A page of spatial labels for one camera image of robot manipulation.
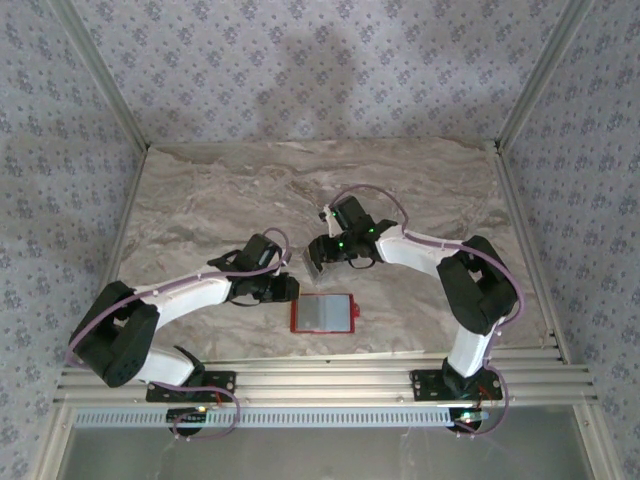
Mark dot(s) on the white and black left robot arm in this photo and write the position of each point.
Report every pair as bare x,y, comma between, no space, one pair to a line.
190,300

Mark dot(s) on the aluminium cross rail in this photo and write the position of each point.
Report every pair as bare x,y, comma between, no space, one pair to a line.
325,380

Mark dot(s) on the black controller board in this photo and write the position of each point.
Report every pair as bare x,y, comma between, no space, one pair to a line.
187,416
467,417

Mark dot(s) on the aluminium right corner post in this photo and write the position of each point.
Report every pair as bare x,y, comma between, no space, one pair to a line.
544,75

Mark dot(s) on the red card holder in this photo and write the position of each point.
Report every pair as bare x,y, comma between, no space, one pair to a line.
322,315

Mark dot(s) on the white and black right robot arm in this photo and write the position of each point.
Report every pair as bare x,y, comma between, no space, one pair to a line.
410,252

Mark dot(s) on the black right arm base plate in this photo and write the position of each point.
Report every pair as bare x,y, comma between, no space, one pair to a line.
422,385

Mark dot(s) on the aluminium left corner post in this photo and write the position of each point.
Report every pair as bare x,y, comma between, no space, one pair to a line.
103,75

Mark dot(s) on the aluminium right frame leg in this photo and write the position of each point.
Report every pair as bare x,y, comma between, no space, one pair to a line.
597,450

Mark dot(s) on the aluminium left frame leg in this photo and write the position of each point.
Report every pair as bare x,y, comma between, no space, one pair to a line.
52,450

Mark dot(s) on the aluminium right side rail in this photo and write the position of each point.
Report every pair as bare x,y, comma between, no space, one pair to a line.
530,250

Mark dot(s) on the black right controller board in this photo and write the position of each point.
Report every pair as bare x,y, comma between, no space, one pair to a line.
467,417

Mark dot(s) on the aluminium frame leg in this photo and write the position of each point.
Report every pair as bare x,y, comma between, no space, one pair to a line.
52,450
597,450

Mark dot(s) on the black left controller board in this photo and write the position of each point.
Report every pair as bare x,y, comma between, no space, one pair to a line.
187,416

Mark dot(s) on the aluminium left side rail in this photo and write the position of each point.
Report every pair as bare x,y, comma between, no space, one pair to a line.
114,250

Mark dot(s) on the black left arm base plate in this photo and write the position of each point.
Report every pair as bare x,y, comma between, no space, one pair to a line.
227,385

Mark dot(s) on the aluminium corner post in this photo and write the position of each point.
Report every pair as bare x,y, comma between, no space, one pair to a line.
103,75
544,75

